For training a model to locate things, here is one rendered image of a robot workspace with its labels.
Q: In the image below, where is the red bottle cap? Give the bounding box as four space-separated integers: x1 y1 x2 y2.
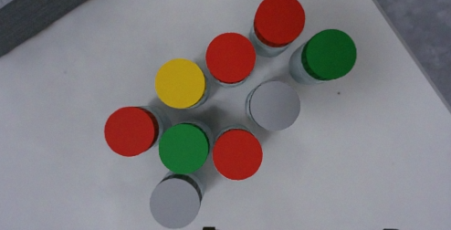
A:
104 106 171 157
248 0 305 58
213 124 263 180
205 32 256 88

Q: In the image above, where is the green bottle cap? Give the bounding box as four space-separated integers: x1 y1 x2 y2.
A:
158 120 214 174
288 28 357 86

